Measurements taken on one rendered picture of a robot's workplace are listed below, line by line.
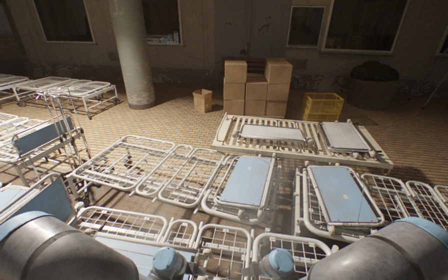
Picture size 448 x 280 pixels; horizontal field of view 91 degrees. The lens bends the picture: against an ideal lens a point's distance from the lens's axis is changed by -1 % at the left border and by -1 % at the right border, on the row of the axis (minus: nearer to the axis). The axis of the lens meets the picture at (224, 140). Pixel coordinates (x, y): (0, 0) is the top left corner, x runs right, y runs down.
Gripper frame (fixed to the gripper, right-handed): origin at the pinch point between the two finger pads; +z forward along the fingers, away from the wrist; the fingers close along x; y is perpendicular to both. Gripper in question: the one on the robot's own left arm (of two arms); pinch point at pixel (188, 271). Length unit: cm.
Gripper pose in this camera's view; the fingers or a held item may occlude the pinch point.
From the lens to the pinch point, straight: 132.0
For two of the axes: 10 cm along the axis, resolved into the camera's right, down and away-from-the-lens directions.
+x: -9.8, 0.1, 2.0
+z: 1.7, 6.1, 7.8
